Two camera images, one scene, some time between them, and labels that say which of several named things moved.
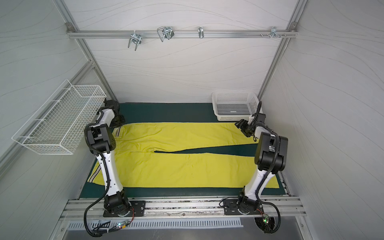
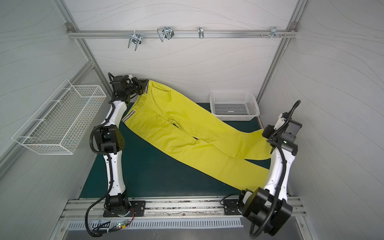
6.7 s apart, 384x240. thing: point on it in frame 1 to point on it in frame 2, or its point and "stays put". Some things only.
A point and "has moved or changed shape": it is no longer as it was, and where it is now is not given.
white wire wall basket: (59, 125) stays put
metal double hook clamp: (167, 32) stays put
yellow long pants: (141, 165) has moved or changed shape
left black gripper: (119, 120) to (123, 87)
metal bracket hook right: (273, 32) stays put
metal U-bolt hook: (135, 38) stays put
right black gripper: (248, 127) to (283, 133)
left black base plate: (138, 209) stays put
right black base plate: (230, 208) stays put
